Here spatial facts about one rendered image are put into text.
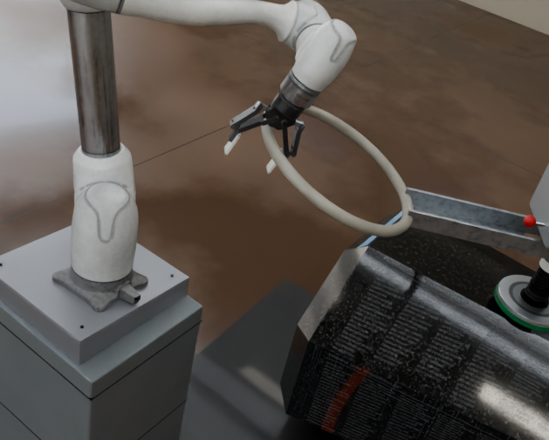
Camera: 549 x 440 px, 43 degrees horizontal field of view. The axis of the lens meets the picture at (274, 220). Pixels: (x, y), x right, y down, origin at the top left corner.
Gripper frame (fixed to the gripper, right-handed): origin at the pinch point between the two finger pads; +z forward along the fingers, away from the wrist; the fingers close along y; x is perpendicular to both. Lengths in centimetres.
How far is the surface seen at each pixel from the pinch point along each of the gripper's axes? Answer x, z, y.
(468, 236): -16, -14, 58
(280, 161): -11.5, -9.3, 1.6
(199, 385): 15, 112, 48
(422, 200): -2, -11, 50
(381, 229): -22.5, -9.9, 29.6
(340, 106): 276, 93, 167
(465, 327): -21, 11, 79
